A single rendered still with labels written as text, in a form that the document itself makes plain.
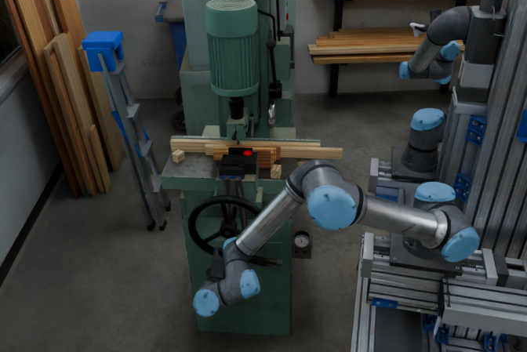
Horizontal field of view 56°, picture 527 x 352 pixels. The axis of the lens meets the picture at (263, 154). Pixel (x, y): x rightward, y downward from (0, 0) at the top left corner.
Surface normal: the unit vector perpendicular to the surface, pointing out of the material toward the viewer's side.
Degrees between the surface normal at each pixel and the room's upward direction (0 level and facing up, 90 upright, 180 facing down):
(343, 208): 87
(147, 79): 90
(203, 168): 0
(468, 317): 90
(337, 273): 0
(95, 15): 90
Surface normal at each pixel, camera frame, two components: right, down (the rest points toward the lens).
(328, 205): 0.04, 0.50
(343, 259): -0.02, -0.84
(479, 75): -0.22, 0.53
